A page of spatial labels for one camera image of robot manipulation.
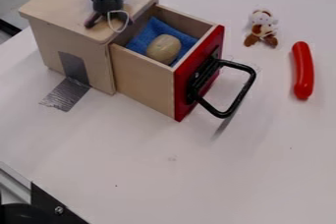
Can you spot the grey tape strip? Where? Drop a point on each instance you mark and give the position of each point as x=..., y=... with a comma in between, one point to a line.
x=65, y=88

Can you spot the wooden drawer with red front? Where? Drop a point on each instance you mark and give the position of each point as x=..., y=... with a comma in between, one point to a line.
x=144, y=80

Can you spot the brown and white plush animal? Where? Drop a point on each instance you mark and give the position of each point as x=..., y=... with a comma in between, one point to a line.
x=261, y=28

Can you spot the beige toy potato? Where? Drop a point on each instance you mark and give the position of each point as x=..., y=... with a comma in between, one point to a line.
x=163, y=48

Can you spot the red toy sausage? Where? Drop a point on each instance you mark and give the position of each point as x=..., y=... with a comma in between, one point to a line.
x=303, y=69

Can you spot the blue cloth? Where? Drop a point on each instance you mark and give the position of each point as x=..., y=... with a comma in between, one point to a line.
x=142, y=39

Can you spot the wooden cabinet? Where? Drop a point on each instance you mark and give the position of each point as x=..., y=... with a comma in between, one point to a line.
x=65, y=34

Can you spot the grey plush animal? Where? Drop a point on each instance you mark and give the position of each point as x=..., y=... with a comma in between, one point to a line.
x=107, y=0

